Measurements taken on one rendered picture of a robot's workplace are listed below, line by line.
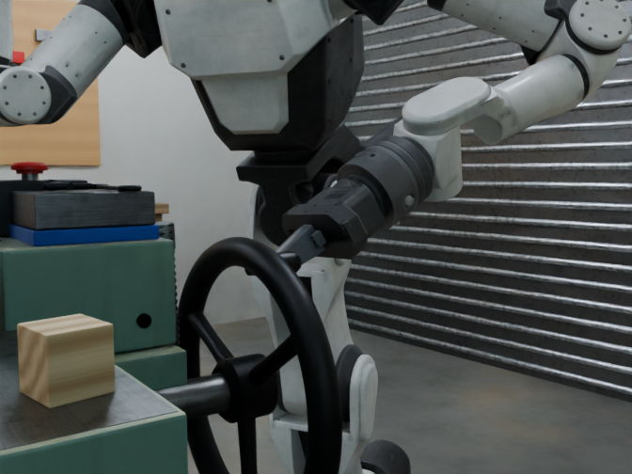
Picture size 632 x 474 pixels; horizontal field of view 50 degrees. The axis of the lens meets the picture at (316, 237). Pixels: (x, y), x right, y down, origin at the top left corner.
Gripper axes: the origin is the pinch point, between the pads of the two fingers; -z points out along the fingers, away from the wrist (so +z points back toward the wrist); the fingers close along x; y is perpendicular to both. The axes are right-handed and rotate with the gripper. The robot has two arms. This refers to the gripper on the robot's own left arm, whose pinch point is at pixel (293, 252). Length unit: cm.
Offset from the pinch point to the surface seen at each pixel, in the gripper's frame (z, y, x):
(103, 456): -27.5, 8.8, -29.9
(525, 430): 106, -161, 117
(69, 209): -17.9, 16.5, -6.1
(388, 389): 96, -151, 184
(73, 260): -20.0, 13.1, -7.1
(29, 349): -27.0, 13.4, -23.8
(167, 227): -11.3, 10.6, -4.1
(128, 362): -21.1, 4.3, -8.4
